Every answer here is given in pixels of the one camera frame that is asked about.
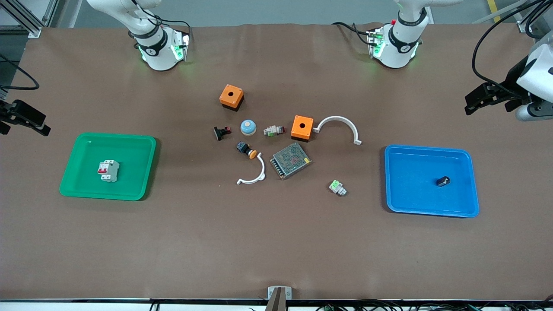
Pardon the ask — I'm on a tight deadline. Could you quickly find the white red circuit breaker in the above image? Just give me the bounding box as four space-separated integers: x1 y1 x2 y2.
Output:
97 160 120 183

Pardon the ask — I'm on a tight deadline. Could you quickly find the green plastic tray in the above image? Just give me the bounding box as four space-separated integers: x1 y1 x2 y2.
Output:
59 132 157 201

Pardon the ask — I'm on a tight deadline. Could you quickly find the blue plastic tray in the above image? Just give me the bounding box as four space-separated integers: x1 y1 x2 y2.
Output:
385 145 480 218

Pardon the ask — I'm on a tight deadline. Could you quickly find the orange button box black base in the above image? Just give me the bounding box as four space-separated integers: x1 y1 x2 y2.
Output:
219 84 245 112
291 115 315 142

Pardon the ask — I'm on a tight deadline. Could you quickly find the metal mesh power supply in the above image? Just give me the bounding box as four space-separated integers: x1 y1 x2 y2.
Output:
270 142 312 180

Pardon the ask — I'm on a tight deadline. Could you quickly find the orange mushroom push button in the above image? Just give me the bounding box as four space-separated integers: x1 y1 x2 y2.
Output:
236 141 257 159

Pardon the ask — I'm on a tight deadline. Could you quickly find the brown table mat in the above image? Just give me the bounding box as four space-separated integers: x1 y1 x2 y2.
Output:
0 24 553 301

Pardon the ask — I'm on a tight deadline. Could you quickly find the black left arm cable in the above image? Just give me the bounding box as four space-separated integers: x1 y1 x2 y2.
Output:
472 0 553 100

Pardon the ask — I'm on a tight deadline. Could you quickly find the aluminium frame profile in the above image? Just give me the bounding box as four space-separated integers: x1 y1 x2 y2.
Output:
0 0 59 38
516 0 547 33

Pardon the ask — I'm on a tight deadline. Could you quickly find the large white curved bracket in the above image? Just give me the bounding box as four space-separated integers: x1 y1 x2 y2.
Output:
313 116 362 146

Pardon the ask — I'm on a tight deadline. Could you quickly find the black left base cable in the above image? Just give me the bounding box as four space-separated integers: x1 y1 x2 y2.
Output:
332 22 376 46

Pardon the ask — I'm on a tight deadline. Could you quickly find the black base cable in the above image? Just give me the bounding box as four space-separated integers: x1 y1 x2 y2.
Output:
332 22 376 46
130 0 191 37

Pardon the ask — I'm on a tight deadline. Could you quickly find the black right base cable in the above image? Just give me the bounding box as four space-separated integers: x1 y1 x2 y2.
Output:
130 0 191 37

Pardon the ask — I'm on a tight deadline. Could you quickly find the small white curved bracket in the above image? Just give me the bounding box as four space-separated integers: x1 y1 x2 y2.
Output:
236 154 266 185

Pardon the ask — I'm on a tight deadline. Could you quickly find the metal table edge bracket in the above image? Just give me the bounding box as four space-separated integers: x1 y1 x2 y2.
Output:
267 286 292 311

